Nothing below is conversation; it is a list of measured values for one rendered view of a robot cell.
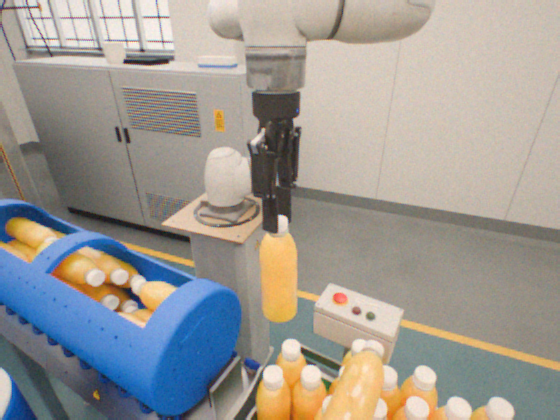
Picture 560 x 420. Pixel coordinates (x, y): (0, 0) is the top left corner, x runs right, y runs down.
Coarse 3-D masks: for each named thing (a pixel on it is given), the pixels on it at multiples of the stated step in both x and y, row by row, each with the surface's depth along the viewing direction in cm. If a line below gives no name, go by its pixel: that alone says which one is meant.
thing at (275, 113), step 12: (252, 96) 51; (264, 96) 49; (276, 96) 49; (288, 96) 49; (300, 96) 52; (252, 108) 53; (264, 108) 50; (276, 108) 50; (288, 108) 50; (300, 108) 53; (264, 120) 51; (276, 120) 52; (288, 120) 55; (264, 132) 51; (276, 132) 53; (264, 144) 53
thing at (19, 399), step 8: (16, 392) 75; (16, 400) 74; (24, 400) 78; (8, 408) 71; (16, 408) 73; (24, 408) 76; (8, 416) 70; (16, 416) 72; (24, 416) 75; (32, 416) 80
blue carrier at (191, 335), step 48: (0, 240) 111; (96, 240) 91; (0, 288) 87; (48, 288) 78; (192, 288) 72; (96, 336) 70; (144, 336) 65; (192, 336) 70; (144, 384) 64; (192, 384) 74
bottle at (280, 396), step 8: (264, 384) 67; (280, 384) 67; (264, 392) 68; (272, 392) 67; (280, 392) 67; (288, 392) 69; (256, 400) 70; (264, 400) 67; (272, 400) 67; (280, 400) 67; (288, 400) 69; (264, 408) 68; (272, 408) 67; (280, 408) 68; (288, 408) 70; (264, 416) 69; (272, 416) 68; (280, 416) 69; (288, 416) 71
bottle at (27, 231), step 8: (8, 224) 111; (16, 224) 109; (24, 224) 109; (32, 224) 109; (8, 232) 111; (16, 232) 108; (24, 232) 106; (32, 232) 105; (40, 232) 105; (48, 232) 107; (24, 240) 106; (32, 240) 105; (40, 240) 104
